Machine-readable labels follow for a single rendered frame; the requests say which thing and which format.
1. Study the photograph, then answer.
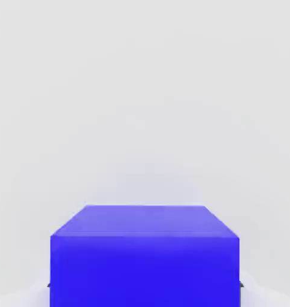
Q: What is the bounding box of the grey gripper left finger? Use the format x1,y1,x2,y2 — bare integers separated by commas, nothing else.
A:
8,278,51,307

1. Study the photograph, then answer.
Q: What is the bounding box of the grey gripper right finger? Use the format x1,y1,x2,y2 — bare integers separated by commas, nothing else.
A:
239,273,283,307

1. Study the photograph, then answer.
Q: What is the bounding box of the small blue cube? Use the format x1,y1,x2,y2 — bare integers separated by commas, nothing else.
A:
49,204,241,307

